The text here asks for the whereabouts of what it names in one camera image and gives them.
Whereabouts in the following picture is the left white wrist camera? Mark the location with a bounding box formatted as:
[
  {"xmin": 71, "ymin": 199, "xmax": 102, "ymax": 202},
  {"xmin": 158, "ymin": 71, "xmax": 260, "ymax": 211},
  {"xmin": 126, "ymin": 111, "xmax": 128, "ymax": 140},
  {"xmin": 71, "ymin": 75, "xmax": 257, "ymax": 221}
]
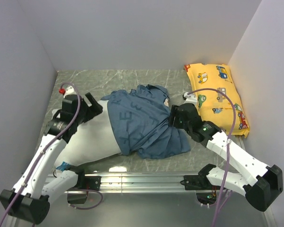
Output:
[{"xmin": 59, "ymin": 86, "xmax": 77, "ymax": 98}]

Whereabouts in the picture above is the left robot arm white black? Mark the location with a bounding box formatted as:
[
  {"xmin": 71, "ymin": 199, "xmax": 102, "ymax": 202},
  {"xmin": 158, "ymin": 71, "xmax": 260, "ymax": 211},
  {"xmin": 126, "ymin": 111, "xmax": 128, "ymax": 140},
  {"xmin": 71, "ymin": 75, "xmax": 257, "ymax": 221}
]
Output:
[{"xmin": 0, "ymin": 93, "xmax": 103, "ymax": 225}]

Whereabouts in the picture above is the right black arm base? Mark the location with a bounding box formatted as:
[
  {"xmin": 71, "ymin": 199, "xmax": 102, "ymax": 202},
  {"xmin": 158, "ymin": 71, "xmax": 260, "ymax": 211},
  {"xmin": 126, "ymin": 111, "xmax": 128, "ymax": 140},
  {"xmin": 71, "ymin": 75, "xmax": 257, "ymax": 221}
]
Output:
[{"xmin": 181, "ymin": 163, "xmax": 218, "ymax": 205}]

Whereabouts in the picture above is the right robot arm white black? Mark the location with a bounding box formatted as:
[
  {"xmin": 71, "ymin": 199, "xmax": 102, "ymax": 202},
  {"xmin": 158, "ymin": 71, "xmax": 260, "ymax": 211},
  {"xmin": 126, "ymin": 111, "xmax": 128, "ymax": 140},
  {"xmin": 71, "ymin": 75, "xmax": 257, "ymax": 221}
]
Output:
[{"xmin": 169, "ymin": 103, "xmax": 283, "ymax": 212}]

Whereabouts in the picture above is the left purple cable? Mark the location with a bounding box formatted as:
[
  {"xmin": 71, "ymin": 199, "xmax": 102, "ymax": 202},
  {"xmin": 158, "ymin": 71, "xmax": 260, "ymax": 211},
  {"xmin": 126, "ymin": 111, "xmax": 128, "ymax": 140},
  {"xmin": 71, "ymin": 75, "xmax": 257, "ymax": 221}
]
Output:
[{"xmin": 0, "ymin": 81, "xmax": 103, "ymax": 227}]

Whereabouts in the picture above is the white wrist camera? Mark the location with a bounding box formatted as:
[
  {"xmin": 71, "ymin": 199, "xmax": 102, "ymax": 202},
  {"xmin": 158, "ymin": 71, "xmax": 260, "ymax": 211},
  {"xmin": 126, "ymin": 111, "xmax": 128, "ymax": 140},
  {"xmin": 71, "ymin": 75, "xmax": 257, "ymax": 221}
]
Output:
[
  {"xmin": 59, "ymin": 86, "xmax": 77, "ymax": 98},
  {"xmin": 182, "ymin": 92, "xmax": 198, "ymax": 106}
]

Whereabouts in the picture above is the yellow car print pillow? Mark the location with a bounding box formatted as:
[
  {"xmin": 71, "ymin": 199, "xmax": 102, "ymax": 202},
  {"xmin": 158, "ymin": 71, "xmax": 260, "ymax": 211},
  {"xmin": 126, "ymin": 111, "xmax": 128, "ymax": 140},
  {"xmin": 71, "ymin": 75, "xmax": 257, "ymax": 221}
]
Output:
[{"xmin": 184, "ymin": 63, "xmax": 250, "ymax": 137}]

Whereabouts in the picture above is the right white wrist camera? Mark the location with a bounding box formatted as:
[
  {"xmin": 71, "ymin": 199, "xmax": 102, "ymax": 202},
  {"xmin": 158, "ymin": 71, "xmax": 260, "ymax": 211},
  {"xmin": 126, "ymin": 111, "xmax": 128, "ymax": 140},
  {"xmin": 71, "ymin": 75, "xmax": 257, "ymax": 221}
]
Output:
[{"xmin": 182, "ymin": 92, "xmax": 198, "ymax": 106}]

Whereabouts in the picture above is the aluminium mounting rail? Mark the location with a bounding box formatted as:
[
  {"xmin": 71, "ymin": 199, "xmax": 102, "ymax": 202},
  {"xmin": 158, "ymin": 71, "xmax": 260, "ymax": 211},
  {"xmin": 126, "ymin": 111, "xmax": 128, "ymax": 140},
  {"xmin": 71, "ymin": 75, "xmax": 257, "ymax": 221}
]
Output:
[{"xmin": 44, "ymin": 172, "xmax": 267, "ymax": 194}]

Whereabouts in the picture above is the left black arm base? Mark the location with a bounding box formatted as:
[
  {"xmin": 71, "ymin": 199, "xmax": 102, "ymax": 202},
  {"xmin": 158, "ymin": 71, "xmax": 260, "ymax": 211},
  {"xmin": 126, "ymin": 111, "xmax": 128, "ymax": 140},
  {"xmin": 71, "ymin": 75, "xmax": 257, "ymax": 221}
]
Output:
[{"xmin": 67, "ymin": 175, "xmax": 103, "ymax": 210}]

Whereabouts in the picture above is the blue cartoon letter pillowcase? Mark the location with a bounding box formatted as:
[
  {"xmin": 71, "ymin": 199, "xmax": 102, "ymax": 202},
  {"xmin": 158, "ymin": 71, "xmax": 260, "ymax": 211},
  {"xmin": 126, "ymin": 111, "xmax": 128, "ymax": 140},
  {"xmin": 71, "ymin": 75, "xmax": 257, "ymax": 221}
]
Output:
[{"xmin": 101, "ymin": 85, "xmax": 190, "ymax": 159}]

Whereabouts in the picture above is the white pillow insert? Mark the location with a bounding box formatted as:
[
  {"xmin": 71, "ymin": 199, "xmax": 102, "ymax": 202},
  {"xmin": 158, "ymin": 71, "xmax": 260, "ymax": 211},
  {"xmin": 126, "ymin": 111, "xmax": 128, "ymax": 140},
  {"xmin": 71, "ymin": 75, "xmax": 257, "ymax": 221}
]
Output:
[{"xmin": 54, "ymin": 100, "xmax": 121, "ymax": 167}]

